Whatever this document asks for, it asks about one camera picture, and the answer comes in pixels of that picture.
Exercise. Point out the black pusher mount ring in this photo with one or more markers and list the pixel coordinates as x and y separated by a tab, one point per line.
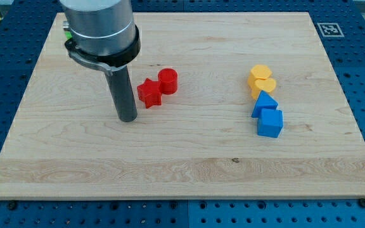
106	64

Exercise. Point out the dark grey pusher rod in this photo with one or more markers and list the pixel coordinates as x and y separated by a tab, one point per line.
123	98

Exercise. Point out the red star block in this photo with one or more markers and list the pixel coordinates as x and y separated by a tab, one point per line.
149	93

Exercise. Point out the red cylinder block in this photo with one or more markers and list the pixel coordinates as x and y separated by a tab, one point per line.
168	79

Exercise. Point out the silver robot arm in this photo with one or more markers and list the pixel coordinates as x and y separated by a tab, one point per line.
105	38

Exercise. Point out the yellow hexagon block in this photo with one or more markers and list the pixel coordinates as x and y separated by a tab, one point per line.
258	72

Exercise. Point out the green block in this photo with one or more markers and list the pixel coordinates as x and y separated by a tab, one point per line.
67	35

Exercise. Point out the wooden board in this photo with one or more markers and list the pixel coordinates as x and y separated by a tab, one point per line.
67	143

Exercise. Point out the blue triangle block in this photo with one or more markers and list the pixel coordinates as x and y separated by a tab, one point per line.
264	100

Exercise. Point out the yellow heart block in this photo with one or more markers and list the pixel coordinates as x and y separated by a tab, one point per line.
266	85

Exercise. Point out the blue cube block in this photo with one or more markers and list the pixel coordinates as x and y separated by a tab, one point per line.
270	123

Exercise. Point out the white fiducial marker tag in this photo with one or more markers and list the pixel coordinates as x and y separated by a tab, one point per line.
329	29

